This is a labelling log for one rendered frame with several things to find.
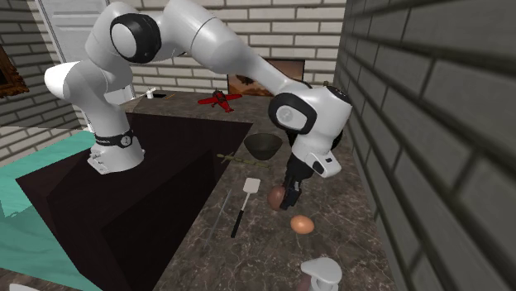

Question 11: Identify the dark grey bowl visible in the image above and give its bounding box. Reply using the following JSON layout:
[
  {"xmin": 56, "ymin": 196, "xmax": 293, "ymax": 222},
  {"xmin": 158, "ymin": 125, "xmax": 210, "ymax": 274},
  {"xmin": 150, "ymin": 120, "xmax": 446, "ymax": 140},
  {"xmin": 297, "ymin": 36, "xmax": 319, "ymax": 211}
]
[{"xmin": 243, "ymin": 132, "xmax": 284, "ymax": 162}]

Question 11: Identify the green plant stalk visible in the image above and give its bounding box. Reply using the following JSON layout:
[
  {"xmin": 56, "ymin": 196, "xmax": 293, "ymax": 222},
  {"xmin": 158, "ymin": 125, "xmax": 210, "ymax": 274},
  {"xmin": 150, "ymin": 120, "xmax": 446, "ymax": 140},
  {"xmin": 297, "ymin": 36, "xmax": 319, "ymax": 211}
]
[{"xmin": 216, "ymin": 152, "xmax": 270, "ymax": 169}]

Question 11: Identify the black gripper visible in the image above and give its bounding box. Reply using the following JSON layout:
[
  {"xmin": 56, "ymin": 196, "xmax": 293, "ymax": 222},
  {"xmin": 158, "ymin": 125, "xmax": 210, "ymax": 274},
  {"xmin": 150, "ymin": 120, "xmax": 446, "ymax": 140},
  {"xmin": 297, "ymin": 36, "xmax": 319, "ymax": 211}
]
[{"xmin": 279, "ymin": 152, "xmax": 316, "ymax": 212}]

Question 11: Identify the dark robot stand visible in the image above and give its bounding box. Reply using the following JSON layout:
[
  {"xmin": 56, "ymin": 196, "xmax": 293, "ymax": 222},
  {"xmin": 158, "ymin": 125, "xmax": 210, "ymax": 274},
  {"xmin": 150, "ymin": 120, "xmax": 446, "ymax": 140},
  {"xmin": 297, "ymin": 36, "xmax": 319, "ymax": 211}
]
[{"xmin": 15, "ymin": 112, "xmax": 254, "ymax": 291}]

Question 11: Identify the teal rug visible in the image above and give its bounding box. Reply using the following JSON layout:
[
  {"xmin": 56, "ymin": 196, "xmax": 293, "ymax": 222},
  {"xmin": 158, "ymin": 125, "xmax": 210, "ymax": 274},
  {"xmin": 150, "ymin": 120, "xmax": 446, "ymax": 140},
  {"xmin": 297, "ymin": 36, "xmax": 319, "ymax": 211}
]
[{"xmin": 0, "ymin": 130, "xmax": 103, "ymax": 291}]

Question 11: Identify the grey door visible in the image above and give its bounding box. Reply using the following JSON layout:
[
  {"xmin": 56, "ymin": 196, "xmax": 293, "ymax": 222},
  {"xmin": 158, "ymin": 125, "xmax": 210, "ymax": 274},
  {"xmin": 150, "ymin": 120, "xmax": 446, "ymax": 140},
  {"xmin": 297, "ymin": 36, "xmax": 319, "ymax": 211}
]
[{"xmin": 35, "ymin": 0, "xmax": 135, "ymax": 107}]

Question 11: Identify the orange brown egg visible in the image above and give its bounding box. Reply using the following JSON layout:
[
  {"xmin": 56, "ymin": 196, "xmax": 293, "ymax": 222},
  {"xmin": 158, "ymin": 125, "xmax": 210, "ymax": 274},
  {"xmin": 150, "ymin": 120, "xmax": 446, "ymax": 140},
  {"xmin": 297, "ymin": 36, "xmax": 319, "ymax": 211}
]
[{"xmin": 289, "ymin": 215, "xmax": 315, "ymax": 236}]

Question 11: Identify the red toy airplane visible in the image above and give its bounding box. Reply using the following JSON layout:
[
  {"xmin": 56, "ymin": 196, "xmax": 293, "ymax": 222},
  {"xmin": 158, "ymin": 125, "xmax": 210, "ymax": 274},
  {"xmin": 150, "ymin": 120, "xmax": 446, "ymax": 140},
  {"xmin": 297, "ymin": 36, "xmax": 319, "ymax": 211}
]
[{"xmin": 197, "ymin": 88, "xmax": 244, "ymax": 114}]

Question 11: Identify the orange brown wall picture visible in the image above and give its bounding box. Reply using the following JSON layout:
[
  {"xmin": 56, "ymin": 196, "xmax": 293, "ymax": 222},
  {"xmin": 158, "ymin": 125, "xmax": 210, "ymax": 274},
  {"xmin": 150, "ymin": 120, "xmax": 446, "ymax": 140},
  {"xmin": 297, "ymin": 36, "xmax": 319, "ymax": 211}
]
[{"xmin": 227, "ymin": 58, "xmax": 306, "ymax": 98}]

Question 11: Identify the thin grey metal rod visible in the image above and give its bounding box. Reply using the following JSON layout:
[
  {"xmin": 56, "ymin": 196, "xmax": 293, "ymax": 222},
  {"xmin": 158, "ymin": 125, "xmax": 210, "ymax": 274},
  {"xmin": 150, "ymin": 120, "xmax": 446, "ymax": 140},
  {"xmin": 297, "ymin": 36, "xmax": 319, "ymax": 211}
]
[{"xmin": 203, "ymin": 188, "xmax": 233, "ymax": 251}]

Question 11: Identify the dark framed wall picture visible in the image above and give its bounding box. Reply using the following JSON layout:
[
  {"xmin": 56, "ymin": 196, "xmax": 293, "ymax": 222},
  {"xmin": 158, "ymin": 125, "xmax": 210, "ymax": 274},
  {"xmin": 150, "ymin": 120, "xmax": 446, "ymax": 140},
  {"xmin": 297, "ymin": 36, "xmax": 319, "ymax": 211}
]
[{"xmin": 0, "ymin": 44, "xmax": 31, "ymax": 99}]

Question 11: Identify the dark brown egg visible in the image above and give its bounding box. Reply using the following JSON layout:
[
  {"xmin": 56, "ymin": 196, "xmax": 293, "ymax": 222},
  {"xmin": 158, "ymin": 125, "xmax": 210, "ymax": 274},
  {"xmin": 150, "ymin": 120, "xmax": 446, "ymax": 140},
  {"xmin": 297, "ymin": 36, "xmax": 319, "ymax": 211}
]
[{"xmin": 267, "ymin": 185, "xmax": 287, "ymax": 212}]

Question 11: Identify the white spatula with black handle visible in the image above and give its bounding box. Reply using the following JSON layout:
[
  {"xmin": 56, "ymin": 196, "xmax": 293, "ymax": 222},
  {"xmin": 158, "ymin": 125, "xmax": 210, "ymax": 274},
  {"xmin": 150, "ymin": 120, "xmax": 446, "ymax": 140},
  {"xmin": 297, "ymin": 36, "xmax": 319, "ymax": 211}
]
[{"xmin": 230, "ymin": 177, "xmax": 262, "ymax": 239}]

